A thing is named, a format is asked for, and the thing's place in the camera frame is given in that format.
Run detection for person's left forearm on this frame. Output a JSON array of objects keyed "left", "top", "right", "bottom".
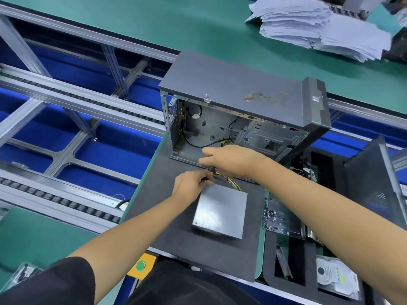
[{"left": 69, "top": 197, "right": 192, "bottom": 305}]

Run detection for silver hard drive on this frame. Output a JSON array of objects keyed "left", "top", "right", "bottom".
[{"left": 316, "top": 256, "right": 362, "bottom": 300}]

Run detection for stack of white papers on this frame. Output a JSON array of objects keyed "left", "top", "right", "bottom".
[{"left": 246, "top": 0, "right": 393, "bottom": 63}]

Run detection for aluminium conveyor frame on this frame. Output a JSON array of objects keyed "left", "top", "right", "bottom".
[{"left": 0, "top": 0, "right": 407, "bottom": 305}]

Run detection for black cardboard box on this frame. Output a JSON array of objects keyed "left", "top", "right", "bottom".
[{"left": 382, "top": 35, "right": 407, "bottom": 64}]

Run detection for grey computer tower case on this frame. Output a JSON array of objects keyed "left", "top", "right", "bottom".
[{"left": 159, "top": 50, "right": 332, "bottom": 185}]

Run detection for dark grey case side panel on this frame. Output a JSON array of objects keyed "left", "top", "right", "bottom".
[{"left": 343, "top": 136, "right": 407, "bottom": 229}]

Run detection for silver power supply unit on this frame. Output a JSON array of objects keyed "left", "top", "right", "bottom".
[{"left": 192, "top": 228, "right": 244, "bottom": 240}]

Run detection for clear plastic screw box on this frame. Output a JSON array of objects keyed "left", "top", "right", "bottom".
[{"left": 0, "top": 262, "right": 42, "bottom": 293}]

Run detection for person's left hand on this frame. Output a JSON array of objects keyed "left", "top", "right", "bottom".
[{"left": 170, "top": 168, "right": 215, "bottom": 207}]

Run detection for person's right hand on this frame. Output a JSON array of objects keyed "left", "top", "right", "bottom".
[{"left": 198, "top": 144, "right": 271, "bottom": 180}]

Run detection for person's right forearm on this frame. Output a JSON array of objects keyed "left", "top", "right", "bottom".
[{"left": 254, "top": 155, "right": 407, "bottom": 305}]

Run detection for silver optical drive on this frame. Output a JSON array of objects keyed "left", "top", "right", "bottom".
[{"left": 192, "top": 183, "right": 249, "bottom": 239}]

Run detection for black foam tray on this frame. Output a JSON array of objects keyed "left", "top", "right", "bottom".
[{"left": 261, "top": 149, "right": 407, "bottom": 305}]

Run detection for green motherboard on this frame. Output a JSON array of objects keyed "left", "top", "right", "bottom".
[{"left": 264, "top": 163, "right": 319, "bottom": 240}]

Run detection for person's black trousers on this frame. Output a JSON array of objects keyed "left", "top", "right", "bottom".
[{"left": 127, "top": 258, "right": 262, "bottom": 305}]

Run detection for dark grey foam mat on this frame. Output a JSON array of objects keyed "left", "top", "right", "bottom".
[{"left": 121, "top": 139, "right": 268, "bottom": 283}]

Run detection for yellow box with green button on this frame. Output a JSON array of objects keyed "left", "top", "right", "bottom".
[{"left": 126, "top": 252, "right": 158, "bottom": 280}]

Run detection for clear plastic tray with screws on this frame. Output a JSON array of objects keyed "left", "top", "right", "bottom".
[{"left": 265, "top": 194, "right": 307, "bottom": 239}]

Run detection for person's black shirt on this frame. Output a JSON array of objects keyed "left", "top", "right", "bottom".
[{"left": 0, "top": 256, "right": 96, "bottom": 305}]

